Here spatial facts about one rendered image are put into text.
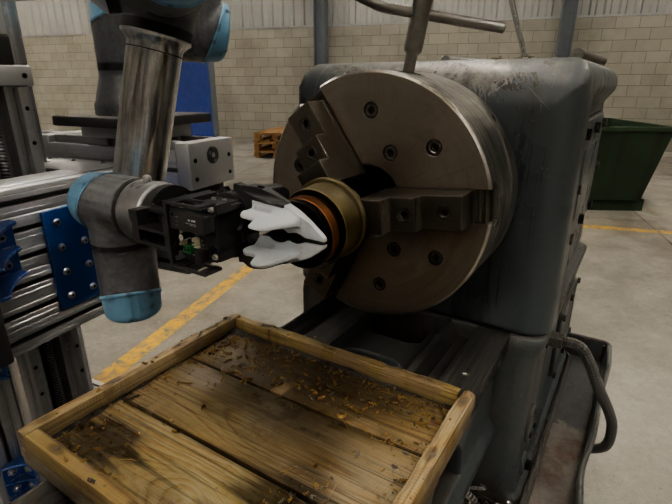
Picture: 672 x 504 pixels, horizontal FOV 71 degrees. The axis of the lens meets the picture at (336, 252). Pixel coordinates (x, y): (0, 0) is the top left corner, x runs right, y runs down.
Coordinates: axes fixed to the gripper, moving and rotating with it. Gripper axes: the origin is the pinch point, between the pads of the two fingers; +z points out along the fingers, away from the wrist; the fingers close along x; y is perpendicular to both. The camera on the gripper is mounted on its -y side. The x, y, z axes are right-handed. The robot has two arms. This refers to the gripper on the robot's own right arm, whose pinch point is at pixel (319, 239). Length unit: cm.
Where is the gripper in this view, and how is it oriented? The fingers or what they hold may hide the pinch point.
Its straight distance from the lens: 46.2
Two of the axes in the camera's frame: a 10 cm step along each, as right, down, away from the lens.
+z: 8.4, 1.8, -5.1
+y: -5.4, 2.8, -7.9
